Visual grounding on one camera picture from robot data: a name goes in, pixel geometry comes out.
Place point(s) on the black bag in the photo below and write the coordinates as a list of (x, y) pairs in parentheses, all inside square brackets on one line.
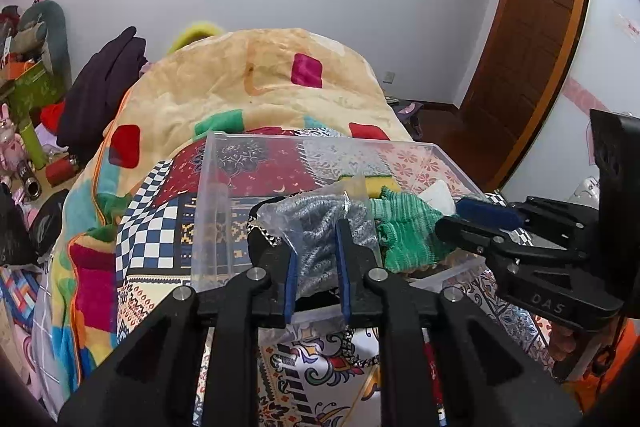
[(47, 222)]

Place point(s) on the beige blanket with coloured patches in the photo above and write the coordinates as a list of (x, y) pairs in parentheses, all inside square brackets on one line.
[(225, 72)]

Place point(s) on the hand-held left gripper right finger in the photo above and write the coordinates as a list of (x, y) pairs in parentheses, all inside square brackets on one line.
[(343, 272)]

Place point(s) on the bagged silver steel wool scrubber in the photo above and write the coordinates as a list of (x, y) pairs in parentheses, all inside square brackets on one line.
[(317, 227)]

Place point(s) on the green knitted cloth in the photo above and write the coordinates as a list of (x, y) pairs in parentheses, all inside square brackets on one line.
[(405, 227)]

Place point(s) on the brown wooden door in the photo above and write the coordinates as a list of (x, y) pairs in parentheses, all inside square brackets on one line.
[(530, 47)]

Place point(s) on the yellow green plush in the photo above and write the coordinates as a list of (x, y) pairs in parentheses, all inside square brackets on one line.
[(192, 34)]

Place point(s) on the purple slippers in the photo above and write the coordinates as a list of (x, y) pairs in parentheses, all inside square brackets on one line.
[(407, 108)]

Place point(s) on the dark purple clothing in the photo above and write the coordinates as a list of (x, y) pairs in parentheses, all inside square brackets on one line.
[(100, 92)]

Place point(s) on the yellow green sponge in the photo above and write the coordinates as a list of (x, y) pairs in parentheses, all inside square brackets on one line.
[(377, 187)]

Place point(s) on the white soft pad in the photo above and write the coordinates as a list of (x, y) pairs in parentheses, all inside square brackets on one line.
[(440, 197)]

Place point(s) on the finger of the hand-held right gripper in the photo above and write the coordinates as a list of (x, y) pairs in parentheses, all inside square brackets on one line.
[(487, 212), (465, 234)]

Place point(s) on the red thermos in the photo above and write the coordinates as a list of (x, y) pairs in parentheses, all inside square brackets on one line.
[(62, 171)]

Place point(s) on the white wall socket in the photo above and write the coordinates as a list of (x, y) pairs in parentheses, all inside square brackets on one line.
[(389, 77)]

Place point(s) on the pink rabbit toy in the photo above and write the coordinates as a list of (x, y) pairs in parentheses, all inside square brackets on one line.
[(11, 142)]

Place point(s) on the clear plastic storage box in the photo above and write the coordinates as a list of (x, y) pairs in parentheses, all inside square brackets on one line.
[(215, 187)]

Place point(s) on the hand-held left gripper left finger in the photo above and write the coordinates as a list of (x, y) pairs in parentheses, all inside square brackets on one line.
[(291, 287)]

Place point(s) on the green cylinder bottle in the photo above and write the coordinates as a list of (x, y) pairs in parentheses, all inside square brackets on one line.
[(32, 142)]

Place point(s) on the black silver flask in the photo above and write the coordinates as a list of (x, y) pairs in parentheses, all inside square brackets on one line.
[(29, 181)]

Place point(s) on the grey plush cushion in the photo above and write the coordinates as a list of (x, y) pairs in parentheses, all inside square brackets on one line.
[(47, 37)]

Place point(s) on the person's right forearm orange sleeve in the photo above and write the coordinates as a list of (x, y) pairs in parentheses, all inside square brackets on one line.
[(617, 357)]

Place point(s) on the person's right hand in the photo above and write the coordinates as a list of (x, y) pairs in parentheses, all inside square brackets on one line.
[(564, 343)]

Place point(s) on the green cardboard box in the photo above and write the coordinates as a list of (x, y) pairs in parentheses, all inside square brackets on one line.
[(35, 89)]

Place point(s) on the red cloth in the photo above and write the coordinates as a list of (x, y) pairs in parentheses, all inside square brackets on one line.
[(52, 114)]

